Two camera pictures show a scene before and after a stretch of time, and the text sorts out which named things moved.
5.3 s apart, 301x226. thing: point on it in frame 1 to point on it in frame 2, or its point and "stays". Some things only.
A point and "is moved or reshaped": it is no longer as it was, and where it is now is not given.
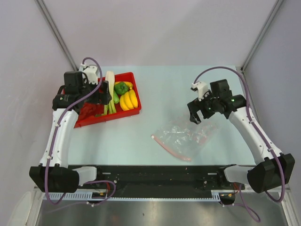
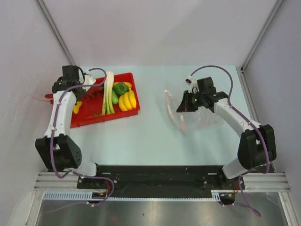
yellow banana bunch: (128, 100) stays
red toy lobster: (90, 109) is moved or reshaped
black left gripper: (100, 98) to (79, 98)
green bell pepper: (121, 87) stays
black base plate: (158, 181) stays
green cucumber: (115, 98) stays
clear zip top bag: (184, 138) to (197, 120)
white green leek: (110, 108) stays
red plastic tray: (129, 77) stays
